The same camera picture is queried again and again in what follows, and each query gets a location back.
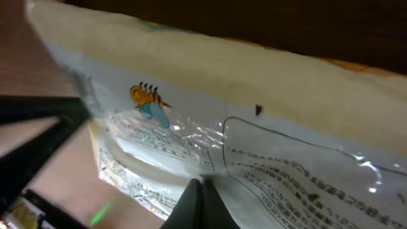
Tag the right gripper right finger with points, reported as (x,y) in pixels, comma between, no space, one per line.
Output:
(215,215)

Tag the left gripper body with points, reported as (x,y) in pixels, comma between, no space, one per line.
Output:
(32,211)

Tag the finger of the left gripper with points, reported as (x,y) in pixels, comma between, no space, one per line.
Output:
(19,166)

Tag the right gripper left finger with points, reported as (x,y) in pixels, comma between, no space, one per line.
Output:
(187,212)

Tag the yellow wet wipes pack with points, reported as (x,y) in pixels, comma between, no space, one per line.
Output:
(288,141)

